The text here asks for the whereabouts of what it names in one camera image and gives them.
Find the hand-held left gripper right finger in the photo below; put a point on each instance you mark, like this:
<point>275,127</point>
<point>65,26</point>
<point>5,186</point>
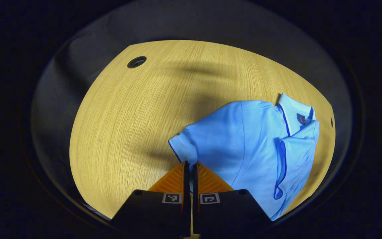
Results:
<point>195,186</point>

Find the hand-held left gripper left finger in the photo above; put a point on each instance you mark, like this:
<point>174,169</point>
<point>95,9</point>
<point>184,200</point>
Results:
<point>186,186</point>

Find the light blue T-shirt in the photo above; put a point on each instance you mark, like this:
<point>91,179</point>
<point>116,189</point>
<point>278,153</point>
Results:
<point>244,146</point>

